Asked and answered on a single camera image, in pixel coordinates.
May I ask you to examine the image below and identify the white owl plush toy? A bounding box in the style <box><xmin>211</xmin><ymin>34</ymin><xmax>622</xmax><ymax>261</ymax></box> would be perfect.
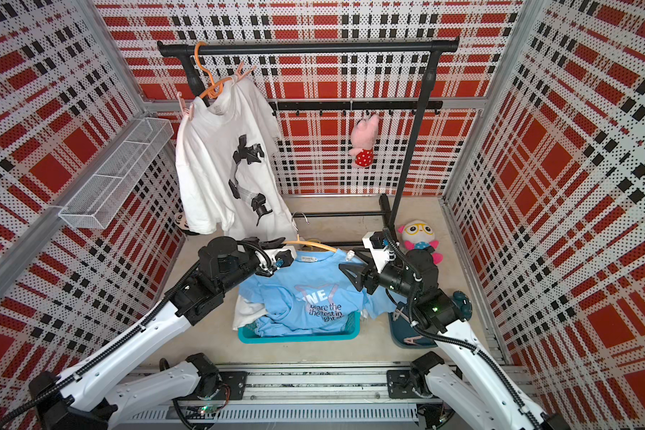
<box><xmin>398</xmin><ymin>220</ymin><xmax>444</xmax><ymax>265</ymax></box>

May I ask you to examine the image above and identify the pink clothespin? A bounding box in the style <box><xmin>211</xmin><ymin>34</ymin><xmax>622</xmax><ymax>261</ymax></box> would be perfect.
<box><xmin>176</xmin><ymin>91</ymin><xmax>195</xmax><ymax>120</ymax></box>
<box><xmin>234</xmin><ymin>62</ymin><xmax>256</xmax><ymax>82</ymax></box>

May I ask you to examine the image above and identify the aluminium front rail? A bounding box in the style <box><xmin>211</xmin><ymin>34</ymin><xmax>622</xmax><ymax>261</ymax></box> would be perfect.
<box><xmin>85</xmin><ymin>364</ymin><xmax>496</xmax><ymax>426</ymax></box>

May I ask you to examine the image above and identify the orange plastic hanger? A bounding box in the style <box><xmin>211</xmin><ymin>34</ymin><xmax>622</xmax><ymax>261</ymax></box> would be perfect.
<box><xmin>193</xmin><ymin>41</ymin><xmax>236</xmax><ymax>100</ymax></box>

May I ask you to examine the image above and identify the white printed t-shirt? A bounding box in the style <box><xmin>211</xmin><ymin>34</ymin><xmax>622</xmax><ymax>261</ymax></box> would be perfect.
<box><xmin>175</xmin><ymin>78</ymin><xmax>297</xmax><ymax>241</ymax></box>

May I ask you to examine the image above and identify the white wire mesh basket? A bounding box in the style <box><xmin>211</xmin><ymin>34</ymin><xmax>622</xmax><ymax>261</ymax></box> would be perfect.
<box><xmin>58</xmin><ymin>118</ymin><xmax>173</xmax><ymax>229</ymax></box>

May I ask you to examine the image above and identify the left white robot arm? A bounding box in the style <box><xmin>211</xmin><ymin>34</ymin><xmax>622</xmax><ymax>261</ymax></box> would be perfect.
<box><xmin>0</xmin><ymin>236</ymin><xmax>296</xmax><ymax>429</ymax></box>

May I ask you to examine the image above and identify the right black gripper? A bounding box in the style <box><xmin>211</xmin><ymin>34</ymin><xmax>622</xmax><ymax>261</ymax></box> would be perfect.
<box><xmin>340</xmin><ymin>248</ymin><xmax>420</xmax><ymax>303</ymax></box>

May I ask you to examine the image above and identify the teal flat tray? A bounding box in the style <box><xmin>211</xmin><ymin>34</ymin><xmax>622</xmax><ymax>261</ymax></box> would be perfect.
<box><xmin>238</xmin><ymin>312</ymin><xmax>361</xmax><ymax>344</ymax></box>

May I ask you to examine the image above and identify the pink pig plush toy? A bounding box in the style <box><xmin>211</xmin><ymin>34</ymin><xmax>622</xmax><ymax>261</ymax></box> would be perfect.
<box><xmin>349</xmin><ymin>114</ymin><xmax>380</xmax><ymax>168</ymax></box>

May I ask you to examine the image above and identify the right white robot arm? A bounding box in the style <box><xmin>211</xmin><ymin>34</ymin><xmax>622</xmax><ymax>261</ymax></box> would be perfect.
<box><xmin>339</xmin><ymin>229</ymin><xmax>569</xmax><ymax>429</ymax></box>

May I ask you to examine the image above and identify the black-haired boy doll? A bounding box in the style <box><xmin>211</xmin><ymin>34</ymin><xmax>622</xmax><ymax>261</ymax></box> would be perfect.
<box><xmin>175</xmin><ymin>212</ymin><xmax>191</xmax><ymax>235</ymax></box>

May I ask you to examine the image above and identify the wooden hanger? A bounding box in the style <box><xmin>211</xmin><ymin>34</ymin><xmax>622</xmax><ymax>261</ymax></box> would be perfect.
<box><xmin>283</xmin><ymin>211</ymin><xmax>338</xmax><ymax>253</ymax></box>

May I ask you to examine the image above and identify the dark teal clothespin bin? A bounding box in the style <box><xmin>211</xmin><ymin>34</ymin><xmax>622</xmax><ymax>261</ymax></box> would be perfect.
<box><xmin>388</xmin><ymin>302</ymin><xmax>436</xmax><ymax>349</ymax></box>

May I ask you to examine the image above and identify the black wall hook rail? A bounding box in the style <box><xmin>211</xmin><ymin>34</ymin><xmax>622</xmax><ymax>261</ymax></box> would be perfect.
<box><xmin>268</xmin><ymin>99</ymin><xmax>420</xmax><ymax>116</ymax></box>

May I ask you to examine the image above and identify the black clothes rack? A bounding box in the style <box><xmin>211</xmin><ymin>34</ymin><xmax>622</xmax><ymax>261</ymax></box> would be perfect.
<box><xmin>157</xmin><ymin>38</ymin><xmax>460</xmax><ymax>229</ymax></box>

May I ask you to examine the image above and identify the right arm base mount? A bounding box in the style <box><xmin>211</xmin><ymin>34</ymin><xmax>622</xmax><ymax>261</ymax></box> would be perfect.
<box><xmin>386</xmin><ymin>369</ymin><xmax>437</xmax><ymax>400</ymax></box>

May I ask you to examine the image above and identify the light blue cloth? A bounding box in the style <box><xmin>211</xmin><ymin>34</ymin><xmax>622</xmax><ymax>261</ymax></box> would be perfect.
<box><xmin>232</xmin><ymin>250</ymin><xmax>396</xmax><ymax>338</ymax></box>

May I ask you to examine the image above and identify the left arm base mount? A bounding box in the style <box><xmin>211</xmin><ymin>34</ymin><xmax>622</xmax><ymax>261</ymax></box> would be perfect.
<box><xmin>178</xmin><ymin>371</ymin><xmax>248</xmax><ymax>401</ymax></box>

